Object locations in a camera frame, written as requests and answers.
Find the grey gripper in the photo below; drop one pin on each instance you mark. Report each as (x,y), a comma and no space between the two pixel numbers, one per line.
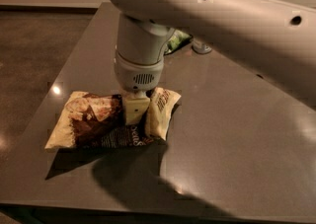
(138,74)

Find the brown chip bag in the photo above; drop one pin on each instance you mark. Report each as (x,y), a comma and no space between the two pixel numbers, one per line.
(91,121)

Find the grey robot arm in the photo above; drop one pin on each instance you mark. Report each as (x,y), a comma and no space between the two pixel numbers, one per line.
(273,38)

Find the green chip bag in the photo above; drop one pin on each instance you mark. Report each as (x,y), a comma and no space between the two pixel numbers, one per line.
(178,40)

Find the clear plastic water bottle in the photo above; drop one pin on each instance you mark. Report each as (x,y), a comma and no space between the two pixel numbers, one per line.
(200,47)

